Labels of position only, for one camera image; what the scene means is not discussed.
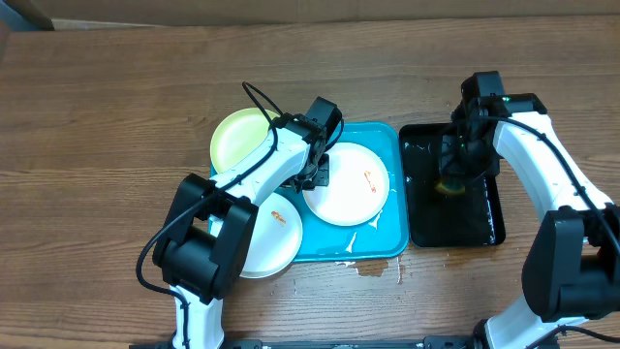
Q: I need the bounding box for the green and yellow sponge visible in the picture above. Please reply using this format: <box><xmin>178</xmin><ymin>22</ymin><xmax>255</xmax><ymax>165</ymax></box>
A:
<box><xmin>435</xmin><ymin>178</ymin><xmax>466</xmax><ymax>196</ymax></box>

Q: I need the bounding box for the white plate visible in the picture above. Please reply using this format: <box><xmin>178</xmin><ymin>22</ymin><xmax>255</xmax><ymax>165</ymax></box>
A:
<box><xmin>209</xmin><ymin>191</ymin><xmax>304</xmax><ymax>280</ymax></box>
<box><xmin>303</xmin><ymin>143</ymin><xmax>389</xmax><ymax>227</ymax></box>

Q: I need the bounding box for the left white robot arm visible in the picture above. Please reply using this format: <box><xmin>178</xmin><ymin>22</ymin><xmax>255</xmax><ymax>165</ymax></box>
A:
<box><xmin>140</xmin><ymin>97</ymin><xmax>343</xmax><ymax>348</ymax></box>

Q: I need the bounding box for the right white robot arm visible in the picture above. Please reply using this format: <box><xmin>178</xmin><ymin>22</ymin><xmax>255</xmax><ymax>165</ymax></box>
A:
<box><xmin>435</xmin><ymin>71</ymin><xmax>619</xmax><ymax>349</ymax></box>

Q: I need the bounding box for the black rectangular water tray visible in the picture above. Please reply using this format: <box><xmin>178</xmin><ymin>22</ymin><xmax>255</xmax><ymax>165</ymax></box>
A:
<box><xmin>398</xmin><ymin>123</ymin><xmax>506</xmax><ymax>247</ymax></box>

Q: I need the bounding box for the teal plastic tray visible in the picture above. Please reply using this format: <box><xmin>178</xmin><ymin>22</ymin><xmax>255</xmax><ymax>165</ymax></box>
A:
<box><xmin>207</xmin><ymin>121</ymin><xmax>411</xmax><ymax>264</ymax></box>

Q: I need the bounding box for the yellow-green rimmed plate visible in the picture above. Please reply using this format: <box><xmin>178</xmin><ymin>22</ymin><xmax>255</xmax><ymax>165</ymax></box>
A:
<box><xmin>209</xmin><ymin>108</ymin><xmax>268</xmax><ymax>173</ymax></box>

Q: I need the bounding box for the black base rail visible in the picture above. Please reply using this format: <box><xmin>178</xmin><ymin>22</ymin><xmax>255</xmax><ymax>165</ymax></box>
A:
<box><xmin>129</xmin><ymin>333</ymin><xmax>561</xmax><ymax>349</ymax></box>

